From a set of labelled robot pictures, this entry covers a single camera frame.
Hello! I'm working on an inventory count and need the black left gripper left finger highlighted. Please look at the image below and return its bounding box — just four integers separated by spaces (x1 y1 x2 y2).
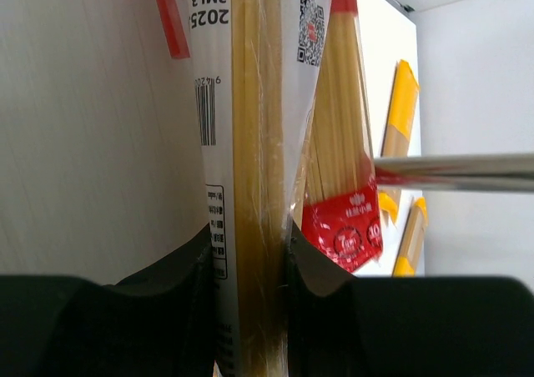
1 228 214 376

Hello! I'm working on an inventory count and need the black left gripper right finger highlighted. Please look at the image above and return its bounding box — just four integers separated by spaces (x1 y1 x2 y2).
285 228 533 376

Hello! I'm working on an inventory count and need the red pasta bag label side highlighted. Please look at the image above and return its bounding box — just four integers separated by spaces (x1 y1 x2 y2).
156 0 332 376

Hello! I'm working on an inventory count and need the yellow Pastatime pasta bag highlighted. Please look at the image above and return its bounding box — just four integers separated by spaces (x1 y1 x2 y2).
392 197 428 277

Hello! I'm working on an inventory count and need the red pasta bag on shelf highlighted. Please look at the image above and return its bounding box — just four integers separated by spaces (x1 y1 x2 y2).
295 0 383 273

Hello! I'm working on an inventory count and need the white two-tier shelf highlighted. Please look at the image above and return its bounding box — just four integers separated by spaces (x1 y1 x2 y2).
375 153 533 194

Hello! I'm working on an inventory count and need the yellow pasta bag upper right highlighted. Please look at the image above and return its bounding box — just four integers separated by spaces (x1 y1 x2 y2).
378 59 420 224

